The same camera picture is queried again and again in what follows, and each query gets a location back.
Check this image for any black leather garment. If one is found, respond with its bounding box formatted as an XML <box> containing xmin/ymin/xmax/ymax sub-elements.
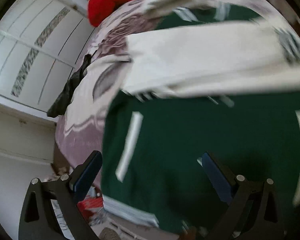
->
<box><xmin>47</xmin><ymin>54</ymin><xmax>93</xmax><ymax>118</ymax></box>

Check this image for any white wardrobe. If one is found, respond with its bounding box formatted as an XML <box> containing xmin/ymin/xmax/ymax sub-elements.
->
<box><xmin>0</xmin><ymin>0</ymin><xmax>98</xmax><ymax>113</ymax></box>

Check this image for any floral bed blanket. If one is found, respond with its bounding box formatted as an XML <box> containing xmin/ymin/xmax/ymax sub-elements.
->
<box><xmin>55</xmin><ymin>0</ymin><xmax>290</xmax><ymax>170</ymax></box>

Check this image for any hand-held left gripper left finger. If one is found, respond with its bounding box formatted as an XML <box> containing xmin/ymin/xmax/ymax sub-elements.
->
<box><xmin>18</xmin><ymin>150</ymin><xmax>103</xmax><ymax>240</ymax></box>

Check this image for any red packet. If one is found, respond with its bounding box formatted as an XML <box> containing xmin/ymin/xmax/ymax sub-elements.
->
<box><xmin>77</xmin><ymin>197</ymin><xmax>104</xmax><ymax>214</ymax></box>

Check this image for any green and white varsity jacket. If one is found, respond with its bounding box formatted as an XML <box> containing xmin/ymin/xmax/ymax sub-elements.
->
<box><xmin>101</xmin><ymin>1</ymin><xmax>300</xmax><ymax>234</ymax></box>

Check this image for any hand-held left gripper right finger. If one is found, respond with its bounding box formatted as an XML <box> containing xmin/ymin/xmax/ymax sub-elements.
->
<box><xmin>197</xmin><ymin>152</ymin><xmax>282</xmax><ymax>240</ymax></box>

